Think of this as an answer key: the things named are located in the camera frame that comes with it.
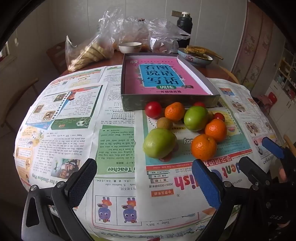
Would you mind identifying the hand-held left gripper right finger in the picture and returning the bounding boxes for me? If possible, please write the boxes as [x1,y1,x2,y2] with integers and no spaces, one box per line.
[191,159,269,241]

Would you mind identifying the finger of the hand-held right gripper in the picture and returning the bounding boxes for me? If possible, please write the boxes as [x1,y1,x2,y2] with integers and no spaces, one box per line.
[262,136,296,165]
[239,156,273,185]

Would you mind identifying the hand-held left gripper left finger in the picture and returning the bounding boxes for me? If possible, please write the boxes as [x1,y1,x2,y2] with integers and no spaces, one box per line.
[22,158,98,241]

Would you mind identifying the orange tangerine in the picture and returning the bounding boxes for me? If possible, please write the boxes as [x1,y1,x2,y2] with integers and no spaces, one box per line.
[191,134,218,161]
[205,119,227,142]
[165,102,186,121]

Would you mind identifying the green jujube fruit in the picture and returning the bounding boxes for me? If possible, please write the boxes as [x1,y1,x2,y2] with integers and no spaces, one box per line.
[184,106,209,132]
[143,128,178,159]

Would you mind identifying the large red tomato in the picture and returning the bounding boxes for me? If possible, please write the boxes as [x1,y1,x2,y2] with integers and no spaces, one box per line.
[145,101,162,118]

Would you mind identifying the grey cardboard box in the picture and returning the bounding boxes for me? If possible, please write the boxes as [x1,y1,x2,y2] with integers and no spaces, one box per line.
[121,53,221,112]

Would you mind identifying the wooden armchair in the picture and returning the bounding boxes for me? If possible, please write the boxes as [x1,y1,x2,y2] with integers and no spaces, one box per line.
[283,134,295,149]
[218,66,241,84]
[14,79,40,112]

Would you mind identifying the small red plastic chair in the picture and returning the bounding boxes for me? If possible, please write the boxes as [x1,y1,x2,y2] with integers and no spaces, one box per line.
[258,91,278,112]

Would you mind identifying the white shelf cabinet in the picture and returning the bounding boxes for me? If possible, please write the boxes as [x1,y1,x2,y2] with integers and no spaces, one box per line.
[264,44,296,116]

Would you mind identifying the pink cartoon door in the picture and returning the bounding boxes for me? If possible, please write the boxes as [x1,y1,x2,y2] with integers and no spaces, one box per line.
[231,2,286,86]

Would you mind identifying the wooden chopsticks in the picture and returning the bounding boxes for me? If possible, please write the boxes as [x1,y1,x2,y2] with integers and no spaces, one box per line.
[205,47,224,60]

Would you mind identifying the blue floral bowl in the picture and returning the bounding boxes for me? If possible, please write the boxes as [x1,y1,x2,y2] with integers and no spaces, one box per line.
[178,47,213,67]

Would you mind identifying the pink book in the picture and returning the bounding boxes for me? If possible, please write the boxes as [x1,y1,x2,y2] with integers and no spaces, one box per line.
[124,57,213,95]

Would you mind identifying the fried pancakes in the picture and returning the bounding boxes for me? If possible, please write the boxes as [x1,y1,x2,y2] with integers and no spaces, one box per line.
[184,45,207,59]

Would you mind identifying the wooden slatted chair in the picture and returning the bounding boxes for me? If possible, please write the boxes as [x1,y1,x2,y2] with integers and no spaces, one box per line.
[46,41,67,75]

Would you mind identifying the stack of baked flatbreads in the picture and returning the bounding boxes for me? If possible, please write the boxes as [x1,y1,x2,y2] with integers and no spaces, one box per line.
[69,44,107,71]

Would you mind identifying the clear plastic bag with flatbreads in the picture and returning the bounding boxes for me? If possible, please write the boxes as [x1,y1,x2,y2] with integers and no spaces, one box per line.
[65,30,116,72]

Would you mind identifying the white ceramic bowl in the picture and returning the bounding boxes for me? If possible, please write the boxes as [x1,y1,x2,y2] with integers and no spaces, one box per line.
[119,42,142,53]

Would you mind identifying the black thermos bottle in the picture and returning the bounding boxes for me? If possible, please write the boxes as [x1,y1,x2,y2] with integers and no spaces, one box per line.
[177,11,192,48]

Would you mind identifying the clear plastic bag with red food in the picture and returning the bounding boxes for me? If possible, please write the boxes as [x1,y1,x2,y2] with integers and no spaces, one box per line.
[149,17,192,54]

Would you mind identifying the crumpled clear plastic bag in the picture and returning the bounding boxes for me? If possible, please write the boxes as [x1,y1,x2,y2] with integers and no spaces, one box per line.
[98,7,153,52]

